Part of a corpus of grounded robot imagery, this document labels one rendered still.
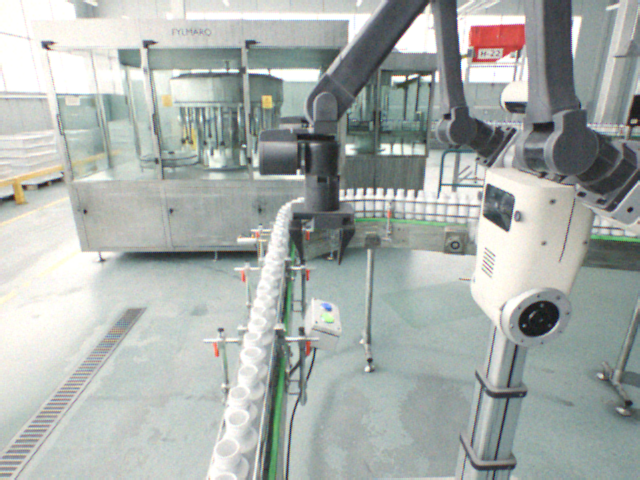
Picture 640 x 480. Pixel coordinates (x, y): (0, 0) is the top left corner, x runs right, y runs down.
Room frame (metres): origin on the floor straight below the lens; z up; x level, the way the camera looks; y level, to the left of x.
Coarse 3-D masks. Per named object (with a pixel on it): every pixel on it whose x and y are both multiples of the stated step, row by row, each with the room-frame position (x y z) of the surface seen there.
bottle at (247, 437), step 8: (232, 416) 0.51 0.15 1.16; (240, 416) 0.52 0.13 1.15; (248, 416) 0.50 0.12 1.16; (232, 424) 0.49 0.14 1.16; (240, 424) 0.49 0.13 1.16; (248, 424) 0.50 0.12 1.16; (232, 432) 0.48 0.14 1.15; (240, 432) 0.48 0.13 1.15; (248, 432) 0.49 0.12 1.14; (256, 432) 0.52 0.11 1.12; (240, 440) 0.48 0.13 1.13; (248, 440) 0.49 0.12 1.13; (256, 440) 0.50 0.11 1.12; (240, 448) 0.48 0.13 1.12; (248, 448) 0.48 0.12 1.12; (256, 448) 0.49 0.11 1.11; (248, 456) 0.48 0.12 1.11
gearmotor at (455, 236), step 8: (448, 224) 2.09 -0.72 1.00; (472, 224) 1.99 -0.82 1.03; (448, 232) 2.01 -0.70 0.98; (456, 232) 1.99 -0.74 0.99; (464, 232) 1.98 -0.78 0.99; (472, 232) 1.96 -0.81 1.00; (448, 240) 2.00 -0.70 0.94; (456, 240) 1.98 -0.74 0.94; (464, 240) 1.99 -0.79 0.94; (472, 240) 1.96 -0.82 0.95; (448, 248) 1.99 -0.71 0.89; (456, 248) 1.98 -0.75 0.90; (464, 248) 1.98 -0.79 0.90
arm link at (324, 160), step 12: (300, 144) 0.59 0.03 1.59; (312, 144) 0.59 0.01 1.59; (324, 144) 0.59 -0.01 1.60; (336, 144) 0.59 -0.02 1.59; (300, 156) 0.59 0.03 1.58; (312, 156) 0.59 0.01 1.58; (324, 156) 0.59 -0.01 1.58; (336, 156) 0.60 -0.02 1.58; (300, 168) 0.60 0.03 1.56; (312, 168) 0.59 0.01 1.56; (324, 168) 0.59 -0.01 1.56; (336, 168) 0.60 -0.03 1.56; (324, 180) 0.60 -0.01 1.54
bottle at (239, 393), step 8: (232, 392) 0.57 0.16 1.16; (240, 392) 0.58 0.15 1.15; (248, 392) 0.56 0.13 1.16; (232, 400) 0.55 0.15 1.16; (240, 400) 0.54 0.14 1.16; (248, 400) 0.55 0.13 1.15; (232, 408) 0.55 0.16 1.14; (240, 408) 0.54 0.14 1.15; (248, 408) 0.55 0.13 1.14; (256, 408) 0.57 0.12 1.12; (256, 416) 0.55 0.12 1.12; (256, 424) 0.55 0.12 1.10
